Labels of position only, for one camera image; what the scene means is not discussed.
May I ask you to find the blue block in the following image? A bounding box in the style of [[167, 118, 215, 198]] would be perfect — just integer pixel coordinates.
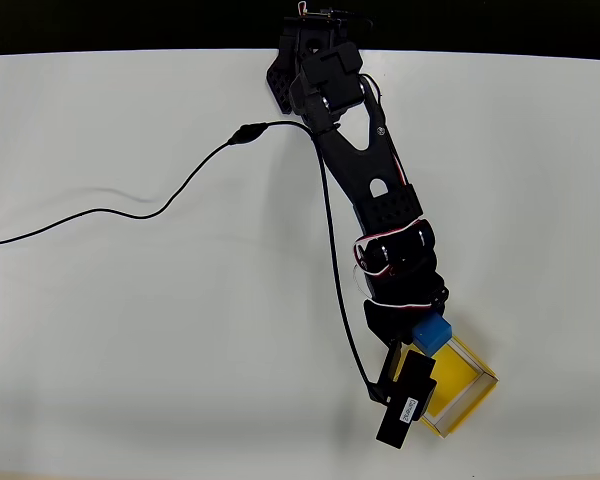
[[411, 312, 454, 357]]

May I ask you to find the yellow box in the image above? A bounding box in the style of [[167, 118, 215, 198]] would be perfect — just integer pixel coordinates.
[[398, 333, 500, 440]]

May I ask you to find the black wrist camera with label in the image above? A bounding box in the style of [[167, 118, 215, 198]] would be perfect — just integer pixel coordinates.
[[375, 351, 438, 448]]

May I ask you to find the black camera cable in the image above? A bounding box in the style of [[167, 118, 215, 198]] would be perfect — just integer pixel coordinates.
[[0, 121, 381, 401]]

